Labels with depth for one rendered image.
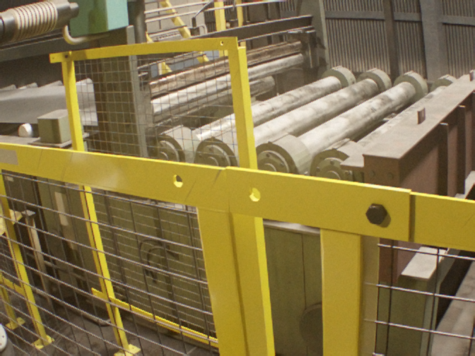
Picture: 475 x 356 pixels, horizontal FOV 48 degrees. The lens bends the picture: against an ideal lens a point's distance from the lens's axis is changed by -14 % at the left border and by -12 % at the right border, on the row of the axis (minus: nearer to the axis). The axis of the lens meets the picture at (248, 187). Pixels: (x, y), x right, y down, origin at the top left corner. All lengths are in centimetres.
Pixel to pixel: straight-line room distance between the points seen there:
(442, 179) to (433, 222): 249
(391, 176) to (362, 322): 177
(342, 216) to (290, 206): 6
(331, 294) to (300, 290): 236
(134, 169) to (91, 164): 9
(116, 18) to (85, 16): 20
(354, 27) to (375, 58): 80
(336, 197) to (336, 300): 12
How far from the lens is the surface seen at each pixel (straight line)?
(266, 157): 283
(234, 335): 76
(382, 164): 239
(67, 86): 304
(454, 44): 1169
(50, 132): 401
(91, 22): 319
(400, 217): 56
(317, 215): 60
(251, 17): 599
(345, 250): 61
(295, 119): 358
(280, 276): 302
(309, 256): 287
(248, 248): 71
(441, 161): 301
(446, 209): 54
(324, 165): 268
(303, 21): 501
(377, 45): 1226
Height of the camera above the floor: 205
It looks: 20 degrees down
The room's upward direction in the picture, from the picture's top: 6 degrees counter-clockwise
